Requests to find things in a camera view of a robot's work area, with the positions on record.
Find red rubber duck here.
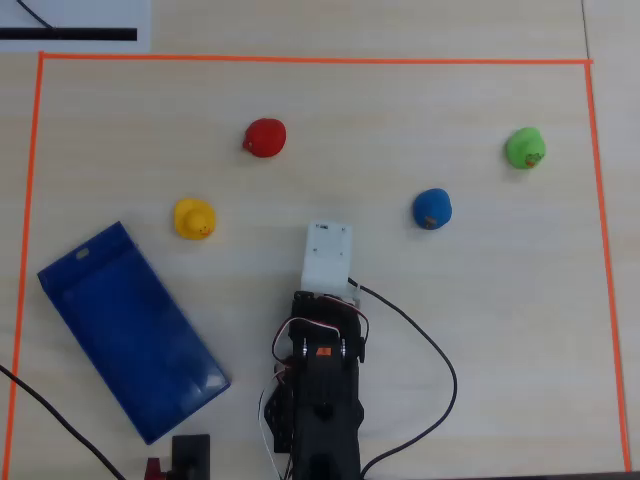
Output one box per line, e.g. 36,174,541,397
242,117,288,159

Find blue rubber duck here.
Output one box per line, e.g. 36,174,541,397
412,187,455,232

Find yellow rubber duck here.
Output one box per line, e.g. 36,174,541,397
173,197,217,242

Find green rubber duck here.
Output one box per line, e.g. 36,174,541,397
504,126,547,173

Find orange tape strip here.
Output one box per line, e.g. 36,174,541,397
1,51,46,480
584,60,632,473
37,50,594,67

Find blue plastic pouch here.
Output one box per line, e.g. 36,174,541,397
37,220,232,446

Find small black red device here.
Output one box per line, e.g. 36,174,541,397
170,433,212,480

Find black bar strip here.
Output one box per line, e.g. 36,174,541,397
0,27,138,42

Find white paper sheet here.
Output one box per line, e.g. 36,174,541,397
0,0,152,53

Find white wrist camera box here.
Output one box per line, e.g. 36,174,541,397
301,220,364,307

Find red white servo wires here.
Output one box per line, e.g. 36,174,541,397
271,294,372,369

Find white servo wire bundle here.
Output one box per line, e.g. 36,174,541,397
257,367,297,479

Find black camera cable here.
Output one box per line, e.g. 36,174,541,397
348,276,459,478

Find thin black cable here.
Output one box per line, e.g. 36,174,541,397
16,0,54,31

